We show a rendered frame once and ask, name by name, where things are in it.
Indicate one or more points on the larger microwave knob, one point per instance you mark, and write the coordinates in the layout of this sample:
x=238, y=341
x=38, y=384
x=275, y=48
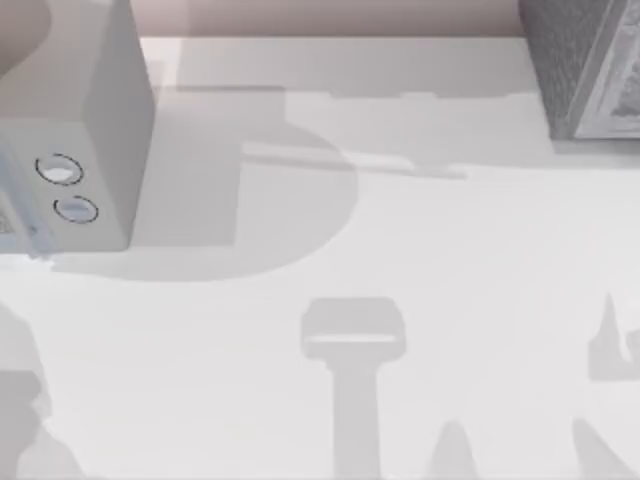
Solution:
x=59, y=169

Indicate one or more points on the pale microwave oven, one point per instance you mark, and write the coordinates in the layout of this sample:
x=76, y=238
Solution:
x=110, y=150

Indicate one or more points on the smaller microwave knob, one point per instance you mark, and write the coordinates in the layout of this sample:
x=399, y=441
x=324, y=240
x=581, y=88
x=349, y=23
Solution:
x=76, y=209

